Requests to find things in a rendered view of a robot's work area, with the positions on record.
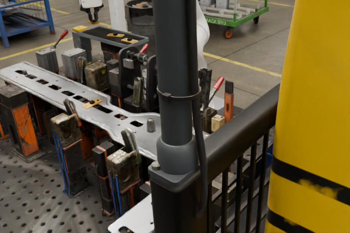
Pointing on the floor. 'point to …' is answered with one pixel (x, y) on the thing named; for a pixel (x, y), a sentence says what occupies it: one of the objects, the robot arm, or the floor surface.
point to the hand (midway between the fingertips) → (93, 17)
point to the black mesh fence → (163, 222)
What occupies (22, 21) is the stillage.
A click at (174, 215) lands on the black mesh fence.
